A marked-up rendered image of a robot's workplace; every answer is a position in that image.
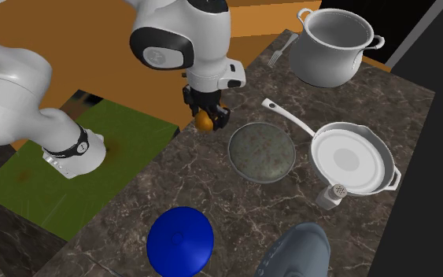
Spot white salt shaker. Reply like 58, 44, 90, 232
316, 183, 348, 211

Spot white cooking pot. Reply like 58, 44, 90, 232
289, 7, 386, 89

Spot white frying pan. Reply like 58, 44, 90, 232
261, 98, 402, 198

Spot silver fork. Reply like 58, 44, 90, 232
268, 32, 300, 68

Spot speckled grey plate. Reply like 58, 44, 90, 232
227, 121, 297, 184

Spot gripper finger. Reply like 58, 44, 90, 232
205, 105, 231, 132

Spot green robot stand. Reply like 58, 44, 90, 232
0, 89, 181, 242

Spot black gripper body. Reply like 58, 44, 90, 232
183, 85, 223, 117

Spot orange round fruit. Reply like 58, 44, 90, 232
194, 104, 228, 133

